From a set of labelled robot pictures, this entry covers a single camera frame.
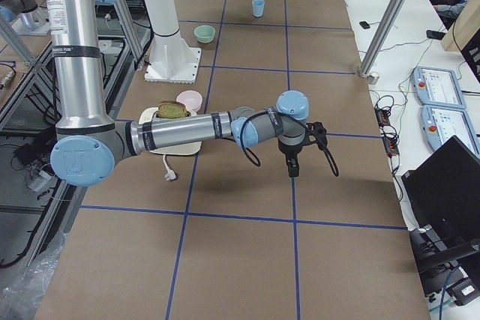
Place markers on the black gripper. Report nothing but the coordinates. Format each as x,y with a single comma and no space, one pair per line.
289,151

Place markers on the light blue cup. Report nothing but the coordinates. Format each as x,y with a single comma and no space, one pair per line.
258,8

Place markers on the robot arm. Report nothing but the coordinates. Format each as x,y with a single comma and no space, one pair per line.
90,144

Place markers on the black power strip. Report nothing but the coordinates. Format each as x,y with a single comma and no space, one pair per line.
389,134

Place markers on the cream toaster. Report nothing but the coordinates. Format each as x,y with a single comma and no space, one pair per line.
167,136

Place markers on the pink bowl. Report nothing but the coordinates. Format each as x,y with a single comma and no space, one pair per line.
192,100

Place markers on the white power plug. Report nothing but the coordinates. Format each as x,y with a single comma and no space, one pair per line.
170,175

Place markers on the toast slice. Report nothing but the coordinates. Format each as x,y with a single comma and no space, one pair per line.
172,109

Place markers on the green bowl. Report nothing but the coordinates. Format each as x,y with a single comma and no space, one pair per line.
204,33

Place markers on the black phone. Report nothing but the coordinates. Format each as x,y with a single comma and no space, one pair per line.
364,25

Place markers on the lower teach pendant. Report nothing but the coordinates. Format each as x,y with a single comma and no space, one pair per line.
441,123

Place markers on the teach pendant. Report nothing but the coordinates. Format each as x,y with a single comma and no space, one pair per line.
441,123
438,87

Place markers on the black laptop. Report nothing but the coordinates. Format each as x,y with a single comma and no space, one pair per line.
444,190

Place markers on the upper teach pendant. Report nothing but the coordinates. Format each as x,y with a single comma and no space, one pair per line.
438,87

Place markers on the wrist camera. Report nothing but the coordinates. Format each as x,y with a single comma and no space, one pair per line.
317,134

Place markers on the white pedestal column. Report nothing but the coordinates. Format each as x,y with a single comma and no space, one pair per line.
170,58

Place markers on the aluminium frame post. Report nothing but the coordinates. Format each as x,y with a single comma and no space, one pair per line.
379,38

